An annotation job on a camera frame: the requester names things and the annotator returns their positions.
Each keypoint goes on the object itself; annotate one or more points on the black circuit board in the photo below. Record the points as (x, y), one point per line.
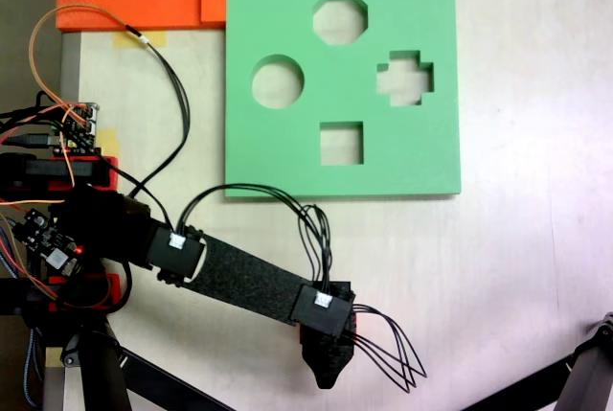
(48, 243)

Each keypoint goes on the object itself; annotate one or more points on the red and black clamp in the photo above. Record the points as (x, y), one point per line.
(111, 176)
(114, 286)

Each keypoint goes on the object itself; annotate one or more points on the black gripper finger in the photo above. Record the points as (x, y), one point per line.
(328, 372)

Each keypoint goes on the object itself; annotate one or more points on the thin black tripod brace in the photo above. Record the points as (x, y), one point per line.
(517, 389)
(167, 387)

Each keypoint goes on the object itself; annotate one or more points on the small yellow tape piece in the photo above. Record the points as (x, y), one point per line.
(110, 140)

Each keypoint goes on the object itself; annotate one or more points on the wide yellow tape strip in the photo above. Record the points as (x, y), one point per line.
(153, 38)

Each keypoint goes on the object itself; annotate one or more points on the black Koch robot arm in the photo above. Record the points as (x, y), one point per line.
(239, 272)

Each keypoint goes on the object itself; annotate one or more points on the green controller circuit board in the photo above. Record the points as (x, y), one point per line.
(79, 130)

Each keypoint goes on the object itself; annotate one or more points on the thick black tripod leg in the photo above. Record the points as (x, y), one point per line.
(103, 372)
(591, 372)

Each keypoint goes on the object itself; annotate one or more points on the green shape-hole board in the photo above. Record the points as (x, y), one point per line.
(287, 166)

